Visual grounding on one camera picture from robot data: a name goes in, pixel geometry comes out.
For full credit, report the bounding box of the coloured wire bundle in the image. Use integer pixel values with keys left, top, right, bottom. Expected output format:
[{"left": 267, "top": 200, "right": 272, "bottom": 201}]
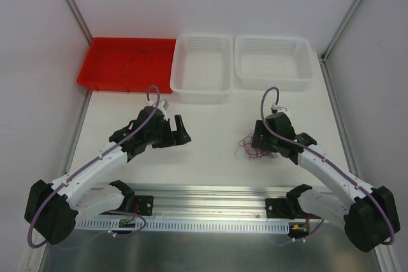
[{"left": 234, "top": 131, "right": 280, "bottom": 161}]

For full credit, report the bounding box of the dark wire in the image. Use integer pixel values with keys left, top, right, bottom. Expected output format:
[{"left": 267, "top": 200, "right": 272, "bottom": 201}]
[{"left": 120, "top": 49, "right": 154, "bottom": 83}]

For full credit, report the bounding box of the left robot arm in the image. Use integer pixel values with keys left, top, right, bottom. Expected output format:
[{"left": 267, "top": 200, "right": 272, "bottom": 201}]
[{"left": 24, "top": 106, "right": 191, "bottom": 248}]

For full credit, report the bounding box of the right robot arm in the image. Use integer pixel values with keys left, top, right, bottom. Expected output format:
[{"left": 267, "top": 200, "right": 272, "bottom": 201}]
[{"left": 251, "top": 112, "right": 400, "bottom": 252}]

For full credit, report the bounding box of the white right mesh basket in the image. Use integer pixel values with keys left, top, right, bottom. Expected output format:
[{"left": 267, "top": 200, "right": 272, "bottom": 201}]
[{"left": 234, "top": 36, "right": 314, "bottom": 92}]

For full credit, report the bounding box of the white mesh basket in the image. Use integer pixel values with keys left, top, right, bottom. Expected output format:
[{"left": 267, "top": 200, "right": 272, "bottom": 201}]
[
  {"left": 234, "top": 36, "right": 314, "bottom": 92},
  {"left": 170, "top": 33, "right": 233, "bottom": 104}
]

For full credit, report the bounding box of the white middle mesh basket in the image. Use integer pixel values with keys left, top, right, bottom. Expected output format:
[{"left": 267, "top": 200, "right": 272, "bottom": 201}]
[{"left": 170, "top": 33, "right": 233, "bottom": 104}]

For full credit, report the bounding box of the red plastic tray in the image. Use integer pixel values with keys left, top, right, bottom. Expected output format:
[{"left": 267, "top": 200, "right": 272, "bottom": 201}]
[{"left": 77, "top": 37, "right": 176, "bottom": 94}]

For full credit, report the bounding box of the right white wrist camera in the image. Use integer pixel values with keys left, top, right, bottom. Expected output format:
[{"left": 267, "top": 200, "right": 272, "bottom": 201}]
[{"left": 271, "top": 103, "right": 291, "bottom": 118}]

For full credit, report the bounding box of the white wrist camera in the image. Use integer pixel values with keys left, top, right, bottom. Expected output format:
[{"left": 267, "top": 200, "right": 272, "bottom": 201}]
[
  {"left": 157, "top": 99, "right": 169, "bottom": 120},
  {"left": 271, "top": 103, "right": 291, "bottom": 118}
]

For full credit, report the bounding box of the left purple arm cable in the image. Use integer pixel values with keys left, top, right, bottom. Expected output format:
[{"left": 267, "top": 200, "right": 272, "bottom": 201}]
[{"left": 27, "top": 85, "right": 161, "bottom": 249}]

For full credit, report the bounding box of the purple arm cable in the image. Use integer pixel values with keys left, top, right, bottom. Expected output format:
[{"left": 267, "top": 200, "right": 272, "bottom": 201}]
[
  {"left": 27, "top": 85, "right": 161, "bottom": 249},
  {"left": 261, "top": 87, "right": 398, "bottom": 246}
]

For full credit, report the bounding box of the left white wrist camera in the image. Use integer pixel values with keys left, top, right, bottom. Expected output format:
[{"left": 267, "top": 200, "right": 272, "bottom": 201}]
[{"left": 157, "top": 99, "right": 169, "bottom": 120}]

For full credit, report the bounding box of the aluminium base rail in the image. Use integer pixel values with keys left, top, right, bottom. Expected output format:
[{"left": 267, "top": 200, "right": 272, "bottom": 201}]
[{"left": 129, "top": 183, "right": 292, "bottom": 223}]

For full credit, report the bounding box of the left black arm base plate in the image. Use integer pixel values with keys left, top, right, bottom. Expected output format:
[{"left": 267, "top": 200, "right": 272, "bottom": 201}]
[{"left": 131, "top": 195, "right": 154, "bottom": 216}]

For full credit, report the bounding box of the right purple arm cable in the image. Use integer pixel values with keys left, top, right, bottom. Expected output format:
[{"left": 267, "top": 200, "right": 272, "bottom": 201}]
[{"left": 261, "top": 87, "right": 398, "bottom": 246}]

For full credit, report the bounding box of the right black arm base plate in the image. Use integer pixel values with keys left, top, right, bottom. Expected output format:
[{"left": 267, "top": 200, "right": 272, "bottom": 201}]
[{"left": 265, "top": 198, "right": 292, "bottom": 219}]

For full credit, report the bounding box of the white slotted cable duct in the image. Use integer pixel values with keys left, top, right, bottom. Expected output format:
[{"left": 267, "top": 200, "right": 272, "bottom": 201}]
[{"left": 76, "top": 217, "right": 289, "bottom": 234}]

